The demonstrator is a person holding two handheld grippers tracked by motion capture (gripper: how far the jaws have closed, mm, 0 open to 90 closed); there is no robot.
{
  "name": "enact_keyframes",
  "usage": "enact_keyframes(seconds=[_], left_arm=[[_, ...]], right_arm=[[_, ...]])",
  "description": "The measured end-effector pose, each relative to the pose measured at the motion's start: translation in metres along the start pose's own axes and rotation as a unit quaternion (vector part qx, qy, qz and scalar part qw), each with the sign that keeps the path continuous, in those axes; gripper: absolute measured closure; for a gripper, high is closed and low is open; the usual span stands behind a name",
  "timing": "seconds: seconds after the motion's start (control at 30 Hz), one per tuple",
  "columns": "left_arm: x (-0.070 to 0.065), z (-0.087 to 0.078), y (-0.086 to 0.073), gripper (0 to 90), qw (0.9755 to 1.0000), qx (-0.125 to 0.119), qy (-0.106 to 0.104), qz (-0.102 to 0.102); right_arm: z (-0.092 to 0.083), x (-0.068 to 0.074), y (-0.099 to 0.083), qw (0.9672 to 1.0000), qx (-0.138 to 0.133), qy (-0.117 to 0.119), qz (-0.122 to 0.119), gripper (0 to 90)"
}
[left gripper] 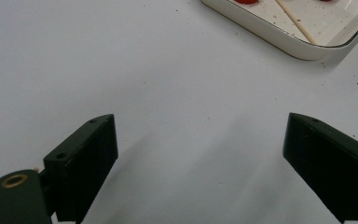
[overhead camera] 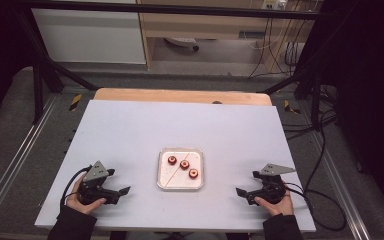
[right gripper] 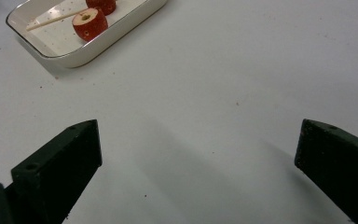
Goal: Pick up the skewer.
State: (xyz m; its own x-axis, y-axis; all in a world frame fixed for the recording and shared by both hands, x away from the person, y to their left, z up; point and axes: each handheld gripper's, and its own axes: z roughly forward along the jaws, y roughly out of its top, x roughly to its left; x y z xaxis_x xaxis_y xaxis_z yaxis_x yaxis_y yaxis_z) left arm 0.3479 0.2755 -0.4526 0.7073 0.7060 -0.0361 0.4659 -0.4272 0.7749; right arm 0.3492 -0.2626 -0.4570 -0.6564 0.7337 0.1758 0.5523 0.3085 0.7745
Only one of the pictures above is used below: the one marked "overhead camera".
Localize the yellow black tape strip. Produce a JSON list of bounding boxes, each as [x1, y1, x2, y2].
[[68, 93, 83, 112], [283, 99, 302, 115]]

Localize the thin string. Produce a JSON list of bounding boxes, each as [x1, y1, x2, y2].
[[165, 153, 191, 186]]

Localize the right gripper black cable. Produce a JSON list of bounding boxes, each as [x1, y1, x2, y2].
[[282, 109, 348, 232]]

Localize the wooden desk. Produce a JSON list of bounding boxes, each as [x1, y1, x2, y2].
[[135, 0, 325, 74]]

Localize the dark curtain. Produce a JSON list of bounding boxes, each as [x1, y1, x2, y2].
[[319, 0, 384, 229], [0, 0, 36, 136]]

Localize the black floor cables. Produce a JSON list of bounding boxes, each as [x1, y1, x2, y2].
[[281, 83, 340, 141]]

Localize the white chair base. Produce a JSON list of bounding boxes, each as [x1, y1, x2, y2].
[[163, 36, 200, 52]]

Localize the square metal tray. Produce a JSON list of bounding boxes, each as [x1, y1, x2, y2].
[[156, 147, 205, 191]]

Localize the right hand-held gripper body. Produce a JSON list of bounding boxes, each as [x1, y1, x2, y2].
[[246, 162, 297, 206]]

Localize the hanging black cables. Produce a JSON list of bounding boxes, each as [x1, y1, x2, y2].
[[247, 15, 310, 80]]

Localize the person's right hand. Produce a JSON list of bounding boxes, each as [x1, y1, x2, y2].
[[254, 191, 295, 217]]

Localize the black metal frame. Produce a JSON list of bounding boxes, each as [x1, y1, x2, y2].
[[14, 0, 330, 132]]

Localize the white power strip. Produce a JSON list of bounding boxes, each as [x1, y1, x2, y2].
[[261, 0, 288, 10]]

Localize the wooden table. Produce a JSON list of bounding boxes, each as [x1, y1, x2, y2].
[[93, 87, 274, 107]]

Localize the aluminium rail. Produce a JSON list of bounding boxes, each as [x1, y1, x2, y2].
[[0, 94, 60, 231], [307, 129, 372, 240]]

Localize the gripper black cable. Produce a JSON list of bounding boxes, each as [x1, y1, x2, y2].
[[59, 165, 93, 209], [282, 109, 348, 232]]

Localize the white cabinet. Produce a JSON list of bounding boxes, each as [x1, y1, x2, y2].
[[31, 7, 147, 65]]

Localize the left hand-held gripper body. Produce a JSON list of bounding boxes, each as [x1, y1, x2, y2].
[[76, 160, 121, 206]]

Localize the person's left hand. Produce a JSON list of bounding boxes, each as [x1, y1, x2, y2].
[[65, 174, 108, 216]]

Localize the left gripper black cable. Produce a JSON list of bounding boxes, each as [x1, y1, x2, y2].
[[59, 165, 93, 209]]

